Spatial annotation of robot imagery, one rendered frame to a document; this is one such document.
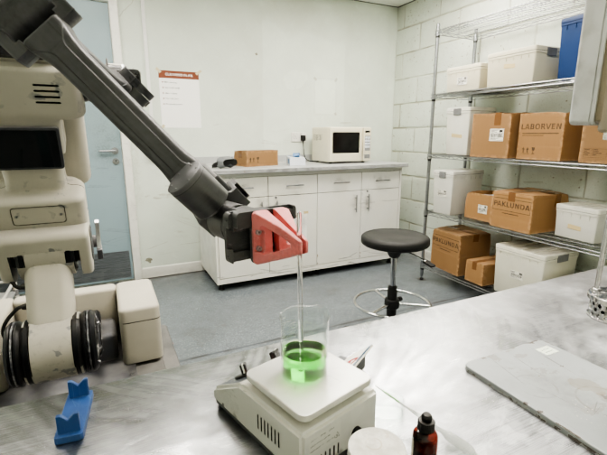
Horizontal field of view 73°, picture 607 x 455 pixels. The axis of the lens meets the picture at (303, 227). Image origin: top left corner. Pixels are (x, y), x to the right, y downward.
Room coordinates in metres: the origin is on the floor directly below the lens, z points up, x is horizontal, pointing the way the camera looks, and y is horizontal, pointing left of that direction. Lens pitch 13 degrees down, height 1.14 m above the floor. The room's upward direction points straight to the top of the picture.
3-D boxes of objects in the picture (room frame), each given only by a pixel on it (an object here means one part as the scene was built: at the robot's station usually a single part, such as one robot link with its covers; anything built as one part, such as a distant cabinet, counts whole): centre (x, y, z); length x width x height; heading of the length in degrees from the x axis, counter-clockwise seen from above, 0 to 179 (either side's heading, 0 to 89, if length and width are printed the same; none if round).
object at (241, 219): (0.48, 0.03, 1.01); 0.09 x 0.07 x 0.07; 37
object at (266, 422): (0.49, 0.01, 0.79); 0.22 x 0.13 x 0.08; 41
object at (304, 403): (0.47, -0.01, 0.83); 0.12 x 0.12 x 0.01; 41
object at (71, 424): (0.50, 0.32, 0.77); 0.10 x 0.03 x 0.04; 20
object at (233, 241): (0.54, 0.07, 1.01); 0.10 x 0.07 x 0.07; 127
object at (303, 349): (0.47, 0.00, 0.88); 0.07 x 0.06 x 0.08; 136
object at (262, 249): (0.49, 0.02, 1.01); 0.09 x 0.07 x 0.07; 37
